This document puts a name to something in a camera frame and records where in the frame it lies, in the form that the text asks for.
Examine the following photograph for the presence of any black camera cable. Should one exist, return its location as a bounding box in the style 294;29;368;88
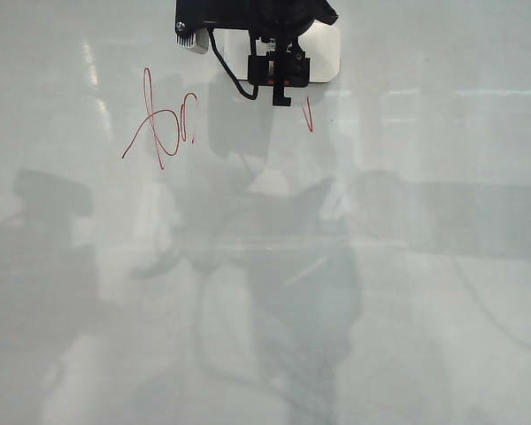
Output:
206;27;261;99

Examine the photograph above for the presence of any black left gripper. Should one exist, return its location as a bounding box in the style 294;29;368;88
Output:
174;0;340;108

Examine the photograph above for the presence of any white whiteboard eraser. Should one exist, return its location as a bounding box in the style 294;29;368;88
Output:
227;24;342;86

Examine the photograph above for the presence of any wrist camera with silver fins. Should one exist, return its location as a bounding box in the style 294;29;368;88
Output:
173;19;210;56

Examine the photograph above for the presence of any red marker writing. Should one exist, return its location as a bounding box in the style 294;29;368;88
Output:
121;66;315;172

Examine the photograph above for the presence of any glossy white whiteboard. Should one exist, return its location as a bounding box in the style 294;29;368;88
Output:
0;0;531;425

